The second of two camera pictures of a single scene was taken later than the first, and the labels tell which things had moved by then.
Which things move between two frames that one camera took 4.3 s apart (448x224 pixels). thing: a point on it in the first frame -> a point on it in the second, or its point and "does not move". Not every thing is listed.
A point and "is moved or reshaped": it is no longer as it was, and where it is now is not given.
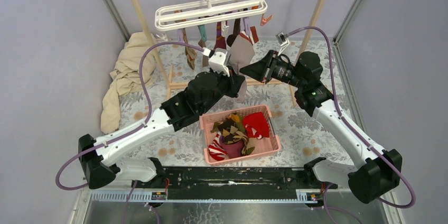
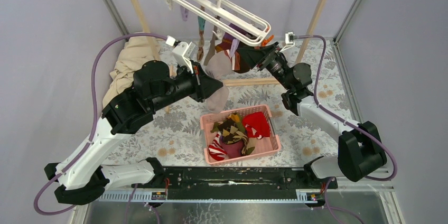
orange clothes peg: (264, 20) -> (267, 40)
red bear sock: (256, 125) does not move
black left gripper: (232, 82) -> (203, 85)
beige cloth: (125, 77) does not move
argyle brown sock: (232, 130) does not move
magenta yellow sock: (220, 41) -> (226, 42)
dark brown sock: (231, 39) -> (249, 57)
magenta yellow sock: (233, 150) does not move
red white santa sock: (216, 149) does not move
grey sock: (241, 53) is moved or reshaped
